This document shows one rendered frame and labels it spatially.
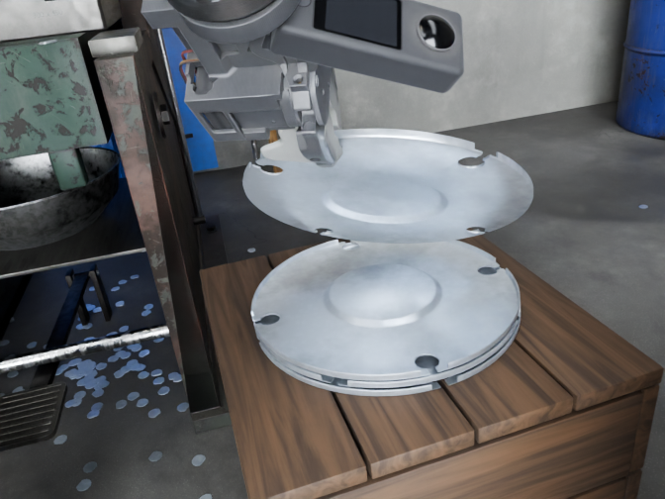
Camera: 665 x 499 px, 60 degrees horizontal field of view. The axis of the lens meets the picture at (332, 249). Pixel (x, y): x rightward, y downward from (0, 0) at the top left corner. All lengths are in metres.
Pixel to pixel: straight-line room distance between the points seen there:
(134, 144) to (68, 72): 0.13
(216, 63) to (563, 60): 2.48
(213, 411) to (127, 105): 0.53
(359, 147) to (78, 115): 0.52
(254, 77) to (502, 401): 0.34
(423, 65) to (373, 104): 2.08
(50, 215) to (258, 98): 0.73
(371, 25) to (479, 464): 0.37
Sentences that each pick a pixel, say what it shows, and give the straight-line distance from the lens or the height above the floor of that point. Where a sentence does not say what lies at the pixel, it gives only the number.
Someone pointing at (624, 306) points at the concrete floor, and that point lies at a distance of 1.34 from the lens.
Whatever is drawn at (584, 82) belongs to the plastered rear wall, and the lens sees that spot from 2.87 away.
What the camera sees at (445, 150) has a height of 0.56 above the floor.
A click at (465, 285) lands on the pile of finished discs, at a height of 0.37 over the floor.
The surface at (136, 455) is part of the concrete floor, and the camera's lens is 1.07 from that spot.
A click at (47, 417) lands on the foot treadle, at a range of 0.94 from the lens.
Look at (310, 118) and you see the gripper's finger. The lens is 0.38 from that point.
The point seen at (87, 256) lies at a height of 0.31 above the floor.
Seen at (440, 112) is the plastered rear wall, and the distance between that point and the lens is 2.54.
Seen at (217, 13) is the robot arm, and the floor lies 0.69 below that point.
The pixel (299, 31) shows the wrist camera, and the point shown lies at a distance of 0.33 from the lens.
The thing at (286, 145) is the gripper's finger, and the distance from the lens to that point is 0.44.
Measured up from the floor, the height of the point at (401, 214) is 0.44.
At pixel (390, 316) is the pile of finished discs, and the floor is 0.38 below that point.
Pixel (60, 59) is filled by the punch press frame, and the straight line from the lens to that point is 0.89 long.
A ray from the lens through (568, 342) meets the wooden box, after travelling 0.61.
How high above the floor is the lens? 0.70
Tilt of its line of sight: 27 degrees down
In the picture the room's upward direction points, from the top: 6 degrees counter-clockwise
